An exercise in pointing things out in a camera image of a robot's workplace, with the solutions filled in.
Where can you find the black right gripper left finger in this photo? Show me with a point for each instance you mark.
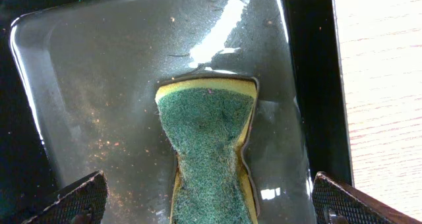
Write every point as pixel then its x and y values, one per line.
pixel 83 201

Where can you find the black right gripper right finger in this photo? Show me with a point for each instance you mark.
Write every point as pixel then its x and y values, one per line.
pixel 338 202

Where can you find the yellow green scrub sponge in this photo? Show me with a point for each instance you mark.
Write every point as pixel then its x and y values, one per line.
pixel 207 122

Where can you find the black plastic tray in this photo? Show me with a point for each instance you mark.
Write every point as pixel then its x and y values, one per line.
pixel 79 78

